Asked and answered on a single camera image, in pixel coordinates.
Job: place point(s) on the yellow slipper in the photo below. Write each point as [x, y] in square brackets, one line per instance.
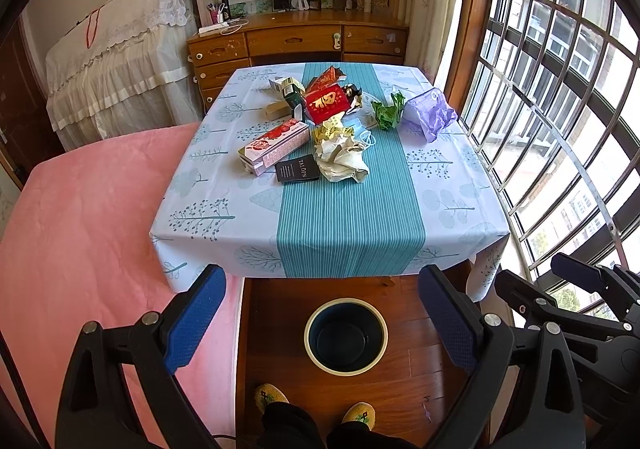
[361, 412]
[267, 394]

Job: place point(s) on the red envelope with gold character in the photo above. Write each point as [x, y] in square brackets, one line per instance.
[326, 102]

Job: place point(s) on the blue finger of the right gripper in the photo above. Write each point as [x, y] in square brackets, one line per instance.
[539, 308]
[580, 268]

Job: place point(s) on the metal window grille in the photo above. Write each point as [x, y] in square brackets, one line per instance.
[553, 115]

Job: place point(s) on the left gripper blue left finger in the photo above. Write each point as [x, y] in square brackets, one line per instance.
[186, 318]

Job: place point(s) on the purple plastic package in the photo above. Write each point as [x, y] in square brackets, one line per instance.
[427, 115]

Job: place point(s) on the yellow paper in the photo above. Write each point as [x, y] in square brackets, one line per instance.
[332, 130]

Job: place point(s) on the round cream trash bin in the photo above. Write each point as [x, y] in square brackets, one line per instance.
[346, 337]

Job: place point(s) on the white purple carton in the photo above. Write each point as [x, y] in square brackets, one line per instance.
[281, 85]

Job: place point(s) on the right yellow slipper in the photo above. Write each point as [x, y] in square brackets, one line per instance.
[361, 412]

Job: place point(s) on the beige paper bag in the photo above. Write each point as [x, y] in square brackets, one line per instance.
[339, 162]

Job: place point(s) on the pink long carton box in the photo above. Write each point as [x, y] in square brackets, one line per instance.
[267, 150]

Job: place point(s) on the black small booklet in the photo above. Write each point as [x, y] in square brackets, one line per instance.
[299, 169]

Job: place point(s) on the green plastic bag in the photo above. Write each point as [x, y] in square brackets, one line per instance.
[388, 114]

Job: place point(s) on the blue white patterned tablecloth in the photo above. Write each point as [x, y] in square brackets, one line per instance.
[354, 201]

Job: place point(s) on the beige cardboard box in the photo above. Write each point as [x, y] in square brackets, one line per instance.
[279, 109]

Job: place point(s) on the blue face mask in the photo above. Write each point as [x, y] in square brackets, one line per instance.
[361, 129]

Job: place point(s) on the orange foil heat-patch pouch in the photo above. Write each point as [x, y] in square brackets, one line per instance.
[329, 77]

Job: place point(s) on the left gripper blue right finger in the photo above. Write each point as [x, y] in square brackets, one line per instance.
[455, 318]

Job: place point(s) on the left yellow slipper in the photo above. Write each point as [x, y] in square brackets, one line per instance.
[267, 394]

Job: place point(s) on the green yellow medicine box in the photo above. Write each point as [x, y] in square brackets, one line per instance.
[293, 94]

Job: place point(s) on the black gold foil wrapper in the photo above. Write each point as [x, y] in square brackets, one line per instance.
[353, 95]

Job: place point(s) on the wooden desk with drawers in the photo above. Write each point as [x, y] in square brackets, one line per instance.
[297, 36]

